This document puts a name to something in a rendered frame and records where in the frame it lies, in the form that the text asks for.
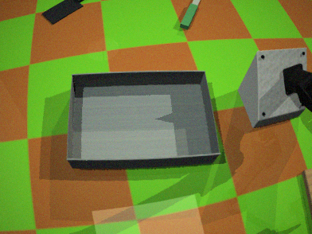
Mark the black spatula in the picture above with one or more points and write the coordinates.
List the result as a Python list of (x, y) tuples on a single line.
[(61, 10)]

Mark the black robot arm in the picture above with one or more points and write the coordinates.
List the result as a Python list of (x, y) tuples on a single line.
[(299, 81)]

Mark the light brown wooden board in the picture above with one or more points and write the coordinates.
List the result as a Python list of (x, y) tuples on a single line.
[(307, 178)]

